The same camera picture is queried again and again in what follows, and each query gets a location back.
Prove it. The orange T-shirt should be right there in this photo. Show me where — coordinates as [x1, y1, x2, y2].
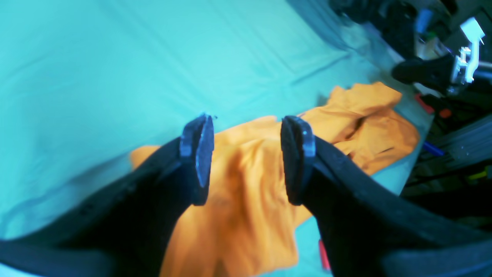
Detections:
[129, 81, 421, 277]

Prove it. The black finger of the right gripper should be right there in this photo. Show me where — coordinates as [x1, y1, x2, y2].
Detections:
[281, 116, 492, 277]

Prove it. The green table cloth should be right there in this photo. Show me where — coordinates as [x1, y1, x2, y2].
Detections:
[0, 0, 435, 277]

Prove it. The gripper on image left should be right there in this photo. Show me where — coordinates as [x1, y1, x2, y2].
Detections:
[391, 17, 487, 95]

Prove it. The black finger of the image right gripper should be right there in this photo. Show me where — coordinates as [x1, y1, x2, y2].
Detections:
[0, 114, 214, 277]

